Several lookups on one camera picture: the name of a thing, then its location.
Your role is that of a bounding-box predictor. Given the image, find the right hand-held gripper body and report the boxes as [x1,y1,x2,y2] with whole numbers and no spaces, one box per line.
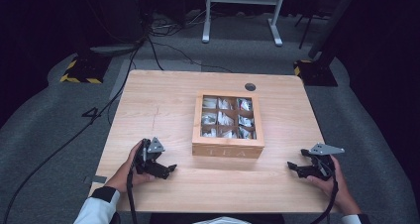
[300,143,346,181]

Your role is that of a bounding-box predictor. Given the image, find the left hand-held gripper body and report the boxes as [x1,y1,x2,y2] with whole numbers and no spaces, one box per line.
[133,137,165,177]

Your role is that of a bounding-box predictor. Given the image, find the wooden tea box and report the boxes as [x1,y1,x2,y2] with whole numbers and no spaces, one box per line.
[191,90,265,160]

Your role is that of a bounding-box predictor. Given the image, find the person's left hand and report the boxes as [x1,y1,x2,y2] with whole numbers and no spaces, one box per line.
[113,140,157,193]

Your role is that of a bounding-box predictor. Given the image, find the person's right hand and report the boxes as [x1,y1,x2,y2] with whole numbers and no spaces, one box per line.
[306,156,363,216]

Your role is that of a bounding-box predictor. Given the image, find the person's dark clothing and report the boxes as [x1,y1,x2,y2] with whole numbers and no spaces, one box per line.
[150,213,285,224]

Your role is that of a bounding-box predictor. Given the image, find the grey tape piece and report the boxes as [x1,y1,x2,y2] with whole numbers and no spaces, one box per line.
[83,174,108,184]

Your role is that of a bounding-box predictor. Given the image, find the pile of tea bags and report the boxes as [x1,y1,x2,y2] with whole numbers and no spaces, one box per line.
[201,96,258,140]

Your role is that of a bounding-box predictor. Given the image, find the black striped stand base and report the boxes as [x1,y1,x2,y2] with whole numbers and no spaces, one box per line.
[293,58,339,87]
[59,54,112,84]

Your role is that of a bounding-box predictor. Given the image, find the black tripod legs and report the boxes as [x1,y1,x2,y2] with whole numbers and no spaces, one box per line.
[294,14,331,50]

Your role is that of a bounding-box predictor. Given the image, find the grey metal pole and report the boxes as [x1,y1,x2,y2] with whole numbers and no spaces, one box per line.
[308,0,362,59]

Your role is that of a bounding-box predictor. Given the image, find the right hand-held gripper cable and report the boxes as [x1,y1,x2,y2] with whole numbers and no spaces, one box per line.
[310,175,340,224]

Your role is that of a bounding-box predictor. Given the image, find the hand-held gripper cable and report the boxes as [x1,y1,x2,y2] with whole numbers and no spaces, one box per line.
[126,164,139,224]
[310,175,340,224]

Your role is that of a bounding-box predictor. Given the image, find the left hand-held gripper cable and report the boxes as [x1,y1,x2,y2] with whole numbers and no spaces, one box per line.
[126,164,139,224]

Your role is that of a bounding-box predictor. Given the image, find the long black floor cable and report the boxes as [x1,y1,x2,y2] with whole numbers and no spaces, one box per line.
[2,44,143,224]

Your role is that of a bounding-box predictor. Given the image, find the thin black floor cable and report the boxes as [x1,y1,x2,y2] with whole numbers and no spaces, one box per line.
[147,35,234,73]

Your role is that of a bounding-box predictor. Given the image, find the bundle of floor cables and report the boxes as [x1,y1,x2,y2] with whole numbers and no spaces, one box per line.
[145,9,212,39]

